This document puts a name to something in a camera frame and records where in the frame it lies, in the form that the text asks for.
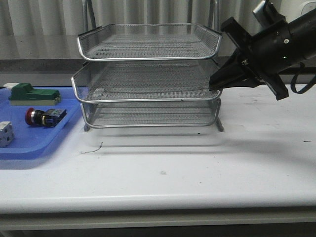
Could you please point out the green terminal block switch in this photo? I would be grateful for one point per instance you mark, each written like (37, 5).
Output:
(24, 94)

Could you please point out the white circuit breaker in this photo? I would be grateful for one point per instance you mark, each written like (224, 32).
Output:
(6, 133)

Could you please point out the white appliance on counter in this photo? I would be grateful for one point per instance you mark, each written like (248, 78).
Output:
(307, 6)

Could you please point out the blue plastic tray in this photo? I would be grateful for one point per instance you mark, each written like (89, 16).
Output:
(31, 142)

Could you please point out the grey metal rack frame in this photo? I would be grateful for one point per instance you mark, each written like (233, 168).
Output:
(213, 21)

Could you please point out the red emergency stop button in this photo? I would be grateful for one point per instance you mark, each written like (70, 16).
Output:
(49, 118)

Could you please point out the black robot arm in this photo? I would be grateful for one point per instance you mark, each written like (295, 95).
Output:
(302, 38)

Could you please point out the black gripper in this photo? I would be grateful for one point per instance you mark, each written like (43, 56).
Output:
(258, 57)

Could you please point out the mesh rack tray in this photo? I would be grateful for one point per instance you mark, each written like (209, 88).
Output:
(131, 81)
(139, 42)
(151, 113)

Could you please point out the grey stone counter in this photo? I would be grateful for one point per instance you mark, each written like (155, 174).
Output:
(39, 54)

